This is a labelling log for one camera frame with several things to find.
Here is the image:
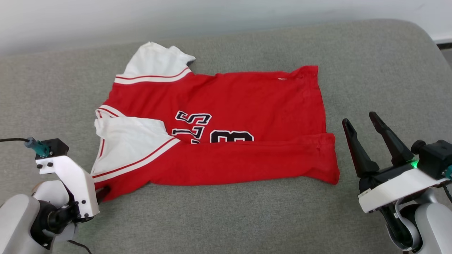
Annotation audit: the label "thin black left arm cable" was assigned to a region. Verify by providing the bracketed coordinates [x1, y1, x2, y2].
[66, 240, 93, 254]

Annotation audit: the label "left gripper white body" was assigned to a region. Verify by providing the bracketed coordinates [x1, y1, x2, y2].
[35, 155, 100, 220]

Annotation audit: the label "red and white jersey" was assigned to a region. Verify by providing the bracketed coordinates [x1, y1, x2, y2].
[90, 42, 340, 202]

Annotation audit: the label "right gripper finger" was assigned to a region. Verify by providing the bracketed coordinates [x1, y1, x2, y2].
[342, 118, 380, 178]
[369, 111, 416, 167]

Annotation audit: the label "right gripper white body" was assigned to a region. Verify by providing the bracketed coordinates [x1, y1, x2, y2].
[358, 160, 439, 214]

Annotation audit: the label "left camera cable teal plug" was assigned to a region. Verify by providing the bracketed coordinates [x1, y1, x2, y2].
[0, 137, 50, 158]

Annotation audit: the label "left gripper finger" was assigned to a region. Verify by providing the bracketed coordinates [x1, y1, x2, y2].
[95, 186, 111, 202]

